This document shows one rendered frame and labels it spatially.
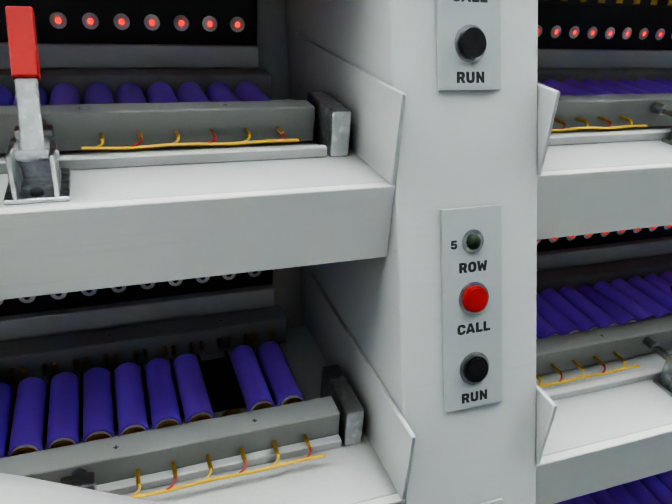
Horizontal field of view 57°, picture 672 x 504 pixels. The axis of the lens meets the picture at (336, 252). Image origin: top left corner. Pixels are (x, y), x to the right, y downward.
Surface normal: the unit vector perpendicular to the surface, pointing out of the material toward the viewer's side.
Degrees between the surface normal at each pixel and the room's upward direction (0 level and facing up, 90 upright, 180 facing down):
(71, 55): 109
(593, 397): 19
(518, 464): 90
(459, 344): 90
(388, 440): 90
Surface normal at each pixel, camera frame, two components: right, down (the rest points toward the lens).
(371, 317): -0.94, 0.10
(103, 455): 0.07, -0.89
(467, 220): 0.34, 0.14
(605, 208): 0.34, 0.45
